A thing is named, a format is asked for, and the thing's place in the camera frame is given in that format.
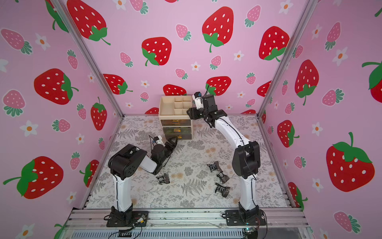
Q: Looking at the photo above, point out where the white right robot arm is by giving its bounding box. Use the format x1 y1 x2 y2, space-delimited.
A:
187 92 266 226

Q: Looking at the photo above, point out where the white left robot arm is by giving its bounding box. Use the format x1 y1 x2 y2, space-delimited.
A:
106 136 178 227

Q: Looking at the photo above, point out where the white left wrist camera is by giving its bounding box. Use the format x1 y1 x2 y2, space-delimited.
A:
153 135 165 146

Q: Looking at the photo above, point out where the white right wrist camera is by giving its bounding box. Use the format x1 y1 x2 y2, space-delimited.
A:
193 92 204 110

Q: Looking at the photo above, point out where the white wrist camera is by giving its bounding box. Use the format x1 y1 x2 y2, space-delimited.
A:
153 135 165 146
193 92 204 110

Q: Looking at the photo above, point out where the black checkered cookie packet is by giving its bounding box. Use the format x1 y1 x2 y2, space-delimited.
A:
217 171 230 184
156 172 170 185
215 183 231 198
207 161 222 172

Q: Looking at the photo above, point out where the cream drawer organizer cabinet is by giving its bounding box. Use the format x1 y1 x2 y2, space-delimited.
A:
159 96 193 135

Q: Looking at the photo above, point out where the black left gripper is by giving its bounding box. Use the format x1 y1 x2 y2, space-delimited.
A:
159 136 177 166

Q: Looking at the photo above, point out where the aluminium corner post right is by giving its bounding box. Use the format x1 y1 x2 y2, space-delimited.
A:
257 0 318 120

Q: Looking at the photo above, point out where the aluminium corner post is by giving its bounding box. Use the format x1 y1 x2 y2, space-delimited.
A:
52 0 124 118
257 0 318 120

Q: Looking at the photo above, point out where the aluminium corner post left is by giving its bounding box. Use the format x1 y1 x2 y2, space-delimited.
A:
52 0 124 118

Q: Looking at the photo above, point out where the clear smoky bottom drawer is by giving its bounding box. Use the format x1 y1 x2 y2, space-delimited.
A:
165 134 193 140

